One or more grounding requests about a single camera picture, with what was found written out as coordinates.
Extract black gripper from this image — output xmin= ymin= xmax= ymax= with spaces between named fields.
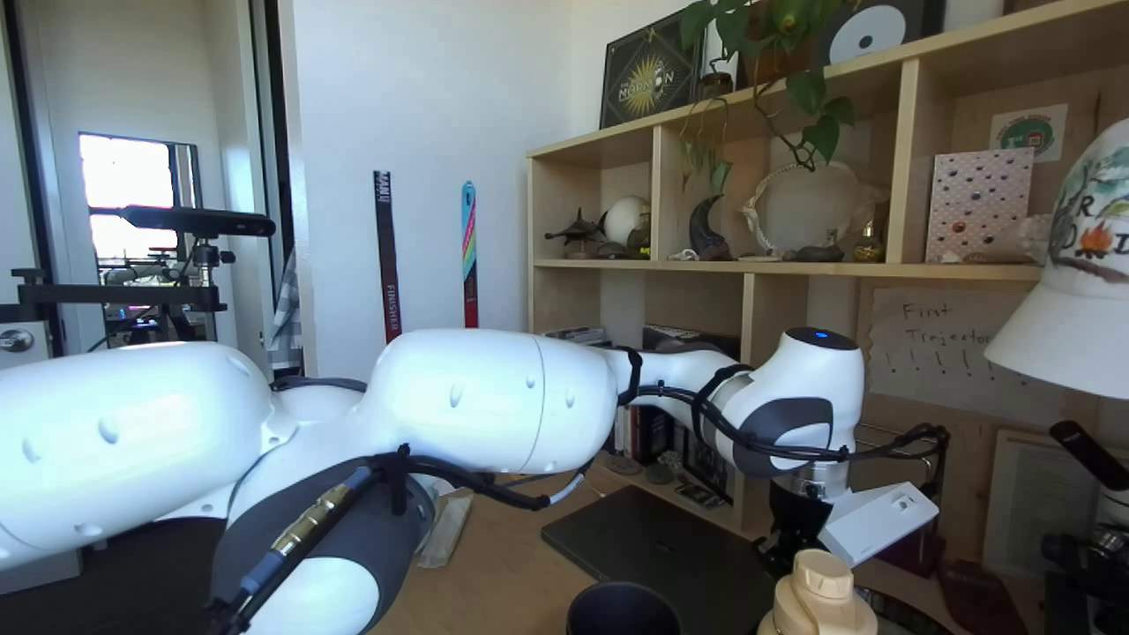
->
xmin=756 ymin=482 xmax=831 ymax=577

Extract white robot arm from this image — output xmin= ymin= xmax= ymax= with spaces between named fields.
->
xmin=0 ymin=329 xmax=865 ymax=635

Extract cream water bottle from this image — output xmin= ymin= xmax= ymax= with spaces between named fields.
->
xmin=756 ymin=548 xmax=878 ymax=635

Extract dark grey desk mat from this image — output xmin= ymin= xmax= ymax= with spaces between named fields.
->
xmin=542 ymin=488 xmax=773 ymax=635

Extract black mug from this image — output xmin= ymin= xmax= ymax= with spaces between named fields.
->
xmin=569 ymin=581 xmax=680 ymax=635

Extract framed picture on shelf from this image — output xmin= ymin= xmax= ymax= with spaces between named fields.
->
xmin=981 ymin=429 xmax=1098 ymax=577

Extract black microscope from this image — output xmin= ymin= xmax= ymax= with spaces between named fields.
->
xmin=1042 ymin=419 xmax=1129 ymax=635

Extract white baseball cap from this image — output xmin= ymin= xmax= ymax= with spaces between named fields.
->
xmin=986 ymin=118 xmax=1129 ymax=397

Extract small figurines on shelf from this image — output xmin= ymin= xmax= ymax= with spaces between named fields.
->
xmin=555 ymin=197 xmax=649 ymax=257

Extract wooden shelf unit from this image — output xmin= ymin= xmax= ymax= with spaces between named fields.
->
xmin=531 ymin=0 xmax=1129 ymax=562

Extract dotted white card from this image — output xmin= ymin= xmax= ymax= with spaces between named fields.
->
xmin=926 ymin=147 xmax=1034 ymax=262

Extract green potted plant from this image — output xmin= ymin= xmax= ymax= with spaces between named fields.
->
xmin=679 ymin=0 xmax=862 ymax=173

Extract black cable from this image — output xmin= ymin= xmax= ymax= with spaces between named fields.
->
xmin=612 ymin=347 xmax=953 ymax=474

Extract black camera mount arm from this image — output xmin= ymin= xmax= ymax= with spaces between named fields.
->
xmin=16 ymin=203 xmax=275 ymax=350

